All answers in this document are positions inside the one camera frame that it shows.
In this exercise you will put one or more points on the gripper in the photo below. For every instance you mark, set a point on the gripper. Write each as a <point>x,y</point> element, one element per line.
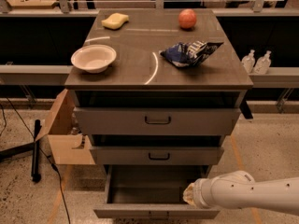
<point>199,191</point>

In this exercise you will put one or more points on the grey bottom drawer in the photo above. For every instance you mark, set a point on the grey bottom drawer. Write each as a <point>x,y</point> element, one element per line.
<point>150,192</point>

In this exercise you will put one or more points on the grey drawer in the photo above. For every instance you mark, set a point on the grey drawer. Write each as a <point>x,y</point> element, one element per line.
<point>157,155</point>
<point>157,121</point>
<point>150,192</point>

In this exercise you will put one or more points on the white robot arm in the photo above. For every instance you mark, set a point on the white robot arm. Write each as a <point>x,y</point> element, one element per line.
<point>238,190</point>

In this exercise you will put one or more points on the grey middle drawer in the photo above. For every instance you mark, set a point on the grey middle drawer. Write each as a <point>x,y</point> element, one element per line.
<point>157,155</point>

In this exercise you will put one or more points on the grey drawer cabinet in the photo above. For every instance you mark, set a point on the grey drawer cabinet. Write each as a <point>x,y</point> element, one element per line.
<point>141,78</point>

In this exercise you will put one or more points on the grey top drawer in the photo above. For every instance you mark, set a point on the grey top drawer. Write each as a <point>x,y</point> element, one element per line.
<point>157,121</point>

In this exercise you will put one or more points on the cardboard box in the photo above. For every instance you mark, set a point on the cardboard box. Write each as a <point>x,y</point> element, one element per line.
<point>68,145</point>

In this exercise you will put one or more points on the blue chip bag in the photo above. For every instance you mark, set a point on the blue chip bag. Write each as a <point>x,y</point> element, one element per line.
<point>189,54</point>

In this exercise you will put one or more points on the left clear bottle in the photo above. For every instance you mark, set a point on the left clear bottle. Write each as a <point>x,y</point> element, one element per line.
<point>248,61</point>

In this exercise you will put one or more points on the black stand leg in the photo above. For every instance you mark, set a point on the black stand leg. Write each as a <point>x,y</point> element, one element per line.
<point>30,147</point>

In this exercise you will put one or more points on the white bowl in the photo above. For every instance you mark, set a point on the white bowl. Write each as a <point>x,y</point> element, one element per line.
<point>94,58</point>

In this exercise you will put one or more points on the orange ball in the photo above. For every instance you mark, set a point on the orange ball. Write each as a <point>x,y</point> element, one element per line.
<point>187,19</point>

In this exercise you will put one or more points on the yellow sponge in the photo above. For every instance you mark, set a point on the yellow sponge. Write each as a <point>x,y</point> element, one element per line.
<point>115,21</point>

